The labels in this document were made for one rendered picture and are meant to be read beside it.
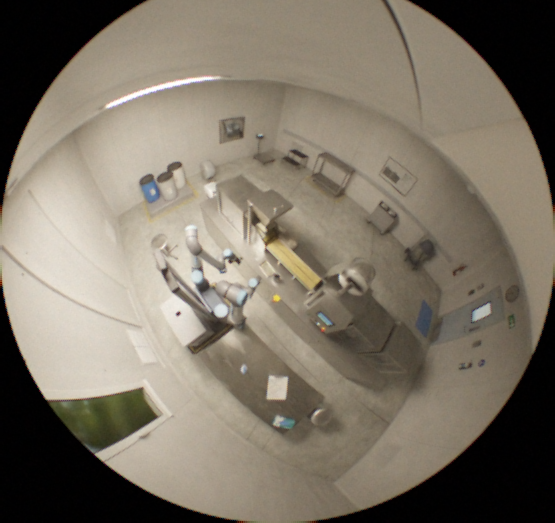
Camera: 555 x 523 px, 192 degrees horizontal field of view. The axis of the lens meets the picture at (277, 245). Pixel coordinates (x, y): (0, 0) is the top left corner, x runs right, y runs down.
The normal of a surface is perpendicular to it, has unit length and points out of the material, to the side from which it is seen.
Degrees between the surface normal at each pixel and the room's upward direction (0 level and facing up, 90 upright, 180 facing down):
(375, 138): 90
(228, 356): 0
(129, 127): 90
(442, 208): 90
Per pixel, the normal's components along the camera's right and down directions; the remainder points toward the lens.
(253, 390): 0.16, -0.55
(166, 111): 0.68, 0.66
